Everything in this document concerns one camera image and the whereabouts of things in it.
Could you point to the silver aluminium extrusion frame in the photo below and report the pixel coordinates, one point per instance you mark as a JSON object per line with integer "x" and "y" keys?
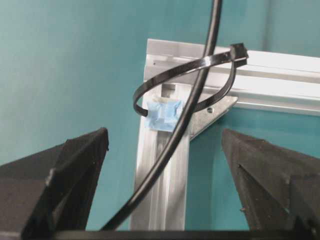
{"x": 274, "y": 97}

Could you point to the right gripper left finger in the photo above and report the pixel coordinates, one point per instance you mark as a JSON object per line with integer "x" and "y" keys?
{"x": 51, "y": 190}

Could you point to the black zip tie loop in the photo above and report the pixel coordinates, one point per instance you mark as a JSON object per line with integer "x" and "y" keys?
{"x": 237, "y": 55}

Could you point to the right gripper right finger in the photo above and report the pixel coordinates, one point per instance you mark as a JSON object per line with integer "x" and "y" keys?
{"x": 278, "y": 187}

